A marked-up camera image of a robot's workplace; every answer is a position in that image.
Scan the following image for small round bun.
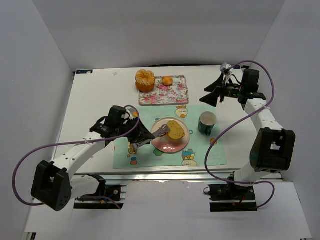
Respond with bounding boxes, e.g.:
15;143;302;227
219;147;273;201
162;76;173;86

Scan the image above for gold knife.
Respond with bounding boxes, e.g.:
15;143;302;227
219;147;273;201
128;142;138;154

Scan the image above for blue label sticker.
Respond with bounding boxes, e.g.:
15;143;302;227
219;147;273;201
75;69;93;75

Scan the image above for aluminium frame rail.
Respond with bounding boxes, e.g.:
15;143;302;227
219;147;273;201
32;164;285;208

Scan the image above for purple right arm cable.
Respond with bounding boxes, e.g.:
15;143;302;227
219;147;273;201
204;59;276;209

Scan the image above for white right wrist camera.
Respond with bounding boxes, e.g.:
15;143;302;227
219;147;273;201
219;62;233;77

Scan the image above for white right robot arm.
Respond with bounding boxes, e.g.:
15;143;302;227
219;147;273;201
200;66;296;187

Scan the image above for floral rectangular tray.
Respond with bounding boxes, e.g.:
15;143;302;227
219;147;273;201
138;75;189;106

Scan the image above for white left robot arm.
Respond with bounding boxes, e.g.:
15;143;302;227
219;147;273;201
31;105;155;212

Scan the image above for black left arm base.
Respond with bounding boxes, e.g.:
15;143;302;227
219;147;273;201
70;174;127;210

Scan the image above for orange bundt cake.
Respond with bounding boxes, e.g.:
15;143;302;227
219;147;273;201
135;69;156;93

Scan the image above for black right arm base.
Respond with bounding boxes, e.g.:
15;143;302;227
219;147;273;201
203;183;258;213

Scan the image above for green ceramic mug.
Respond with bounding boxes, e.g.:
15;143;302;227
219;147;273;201
198;111;217;136

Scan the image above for pink white ceramic plate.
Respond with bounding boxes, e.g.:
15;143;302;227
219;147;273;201
151;117;190;154

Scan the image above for brown bread slice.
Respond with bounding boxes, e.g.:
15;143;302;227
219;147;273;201
166;120;186;140

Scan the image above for silver metal tongs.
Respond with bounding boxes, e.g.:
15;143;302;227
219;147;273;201
129;124;171;154

